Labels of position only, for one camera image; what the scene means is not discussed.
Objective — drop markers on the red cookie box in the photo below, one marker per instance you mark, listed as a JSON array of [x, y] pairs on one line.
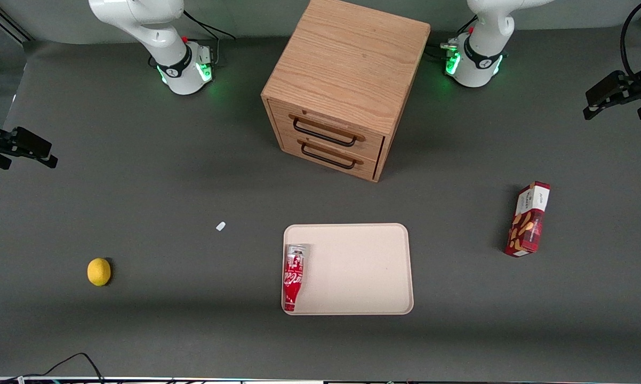
[[528, 221]]

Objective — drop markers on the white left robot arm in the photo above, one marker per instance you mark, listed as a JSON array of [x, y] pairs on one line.
[[480, 64]]

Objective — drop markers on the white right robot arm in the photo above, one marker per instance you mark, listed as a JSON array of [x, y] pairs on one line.
[[179, 66]]

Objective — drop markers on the beige plastic tray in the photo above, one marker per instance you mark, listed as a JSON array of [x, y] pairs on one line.
[[358, 272]]

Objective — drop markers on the yellow lemon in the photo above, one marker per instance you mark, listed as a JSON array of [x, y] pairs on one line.
[[99, 272]]

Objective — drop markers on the small white tape piece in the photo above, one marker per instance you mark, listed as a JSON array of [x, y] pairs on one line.
[[221, 226]]

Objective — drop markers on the wooden drawer cabinet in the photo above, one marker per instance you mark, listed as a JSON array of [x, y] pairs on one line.
[[347, 64]]

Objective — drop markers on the wooden drawer front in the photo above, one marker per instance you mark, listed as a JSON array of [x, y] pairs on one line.
[[331, 128], [326, 154]]

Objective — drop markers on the red cola bottle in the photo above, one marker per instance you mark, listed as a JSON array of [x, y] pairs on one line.
[[294, 274]]

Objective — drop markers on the aluminium frame rail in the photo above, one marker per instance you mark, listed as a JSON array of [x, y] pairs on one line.
[[8, 21]]

